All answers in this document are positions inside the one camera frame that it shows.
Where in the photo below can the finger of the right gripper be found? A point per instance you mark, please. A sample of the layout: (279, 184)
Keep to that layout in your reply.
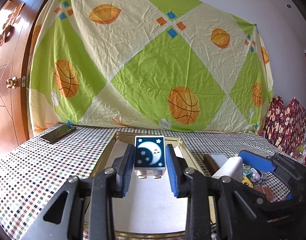
(243, 195)
(272, 164)

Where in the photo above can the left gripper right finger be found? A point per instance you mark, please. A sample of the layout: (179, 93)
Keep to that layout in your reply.
(236, 211)

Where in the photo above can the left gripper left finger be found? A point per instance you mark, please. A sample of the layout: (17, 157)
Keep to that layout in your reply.
(63, 216)

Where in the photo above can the yellow face toy block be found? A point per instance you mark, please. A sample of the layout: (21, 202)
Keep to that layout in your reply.
(247, 182)

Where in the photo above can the white power adapter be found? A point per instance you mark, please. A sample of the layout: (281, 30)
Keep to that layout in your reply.
(232, 168)

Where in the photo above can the moon picture toy block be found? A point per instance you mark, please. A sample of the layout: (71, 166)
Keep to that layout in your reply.
(149, 156)

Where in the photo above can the copper rectangular tin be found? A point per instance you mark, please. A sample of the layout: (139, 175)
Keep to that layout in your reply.
(265, 190)

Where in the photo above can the black floral hair clip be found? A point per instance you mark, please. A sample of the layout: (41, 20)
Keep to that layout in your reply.
(257, 176)

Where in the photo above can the blue bear toy block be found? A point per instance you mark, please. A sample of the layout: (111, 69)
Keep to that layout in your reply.
(248, 171)

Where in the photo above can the clear plastic case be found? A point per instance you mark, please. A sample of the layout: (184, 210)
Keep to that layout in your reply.
(219, 159)

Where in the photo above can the red plaid bear fabric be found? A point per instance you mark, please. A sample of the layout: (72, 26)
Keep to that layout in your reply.
(285, 126)

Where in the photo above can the dark brown flat bar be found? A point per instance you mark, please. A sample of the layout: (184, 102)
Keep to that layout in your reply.
(210, 163)

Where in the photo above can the checkered tablecloth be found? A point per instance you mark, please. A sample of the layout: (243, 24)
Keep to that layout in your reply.
(31, 173)

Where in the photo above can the gold metal tin tray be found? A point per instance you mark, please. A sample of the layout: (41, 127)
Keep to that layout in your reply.
(116, 147)

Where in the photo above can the white paper tray liner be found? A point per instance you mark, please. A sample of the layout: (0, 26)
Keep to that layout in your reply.
(149, 207)

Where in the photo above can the black smartphone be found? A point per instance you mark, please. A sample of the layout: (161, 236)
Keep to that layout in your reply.
(58, 133)

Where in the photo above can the brass door knob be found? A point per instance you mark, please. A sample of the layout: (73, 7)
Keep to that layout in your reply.
(11, 83)

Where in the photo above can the green basketball bedsheet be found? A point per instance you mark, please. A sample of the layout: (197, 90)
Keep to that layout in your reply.
(177, 65)

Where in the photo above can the wooden door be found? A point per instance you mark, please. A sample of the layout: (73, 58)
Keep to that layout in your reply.
(17, 22)

